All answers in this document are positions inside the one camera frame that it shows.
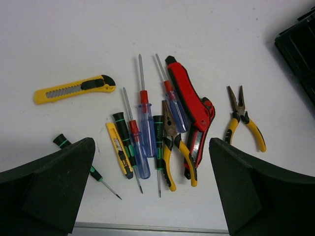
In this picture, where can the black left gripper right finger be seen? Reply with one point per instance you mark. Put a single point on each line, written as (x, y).
(259, 198)

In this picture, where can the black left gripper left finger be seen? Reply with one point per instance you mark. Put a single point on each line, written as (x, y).
(42, 197)

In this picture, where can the yellow needle-nose pliers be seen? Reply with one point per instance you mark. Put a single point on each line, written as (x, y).
(240, 114)

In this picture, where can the red black utility knife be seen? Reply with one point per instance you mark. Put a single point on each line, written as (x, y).
(197, 113)

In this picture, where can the yellow combination pliers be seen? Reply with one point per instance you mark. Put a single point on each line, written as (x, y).
(171, 138)

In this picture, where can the large yellow utility knife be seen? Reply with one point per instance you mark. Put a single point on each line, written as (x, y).
(100, 83)

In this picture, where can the blue red screwdriver large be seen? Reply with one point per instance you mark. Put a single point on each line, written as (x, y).
(147, 123)

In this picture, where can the black green precision screwdriver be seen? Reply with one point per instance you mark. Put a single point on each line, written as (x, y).
(61, 141)

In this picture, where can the small yellow utility knife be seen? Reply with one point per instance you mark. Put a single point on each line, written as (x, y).
(120, 150)

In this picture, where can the Pro'sKit black green screwdriver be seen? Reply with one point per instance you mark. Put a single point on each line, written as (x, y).
(158, 126)

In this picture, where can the black compartment tray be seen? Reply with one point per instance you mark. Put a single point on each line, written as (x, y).
(297, 47)

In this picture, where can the aluminium rail frame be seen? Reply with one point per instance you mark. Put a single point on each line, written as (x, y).
(102, 229)

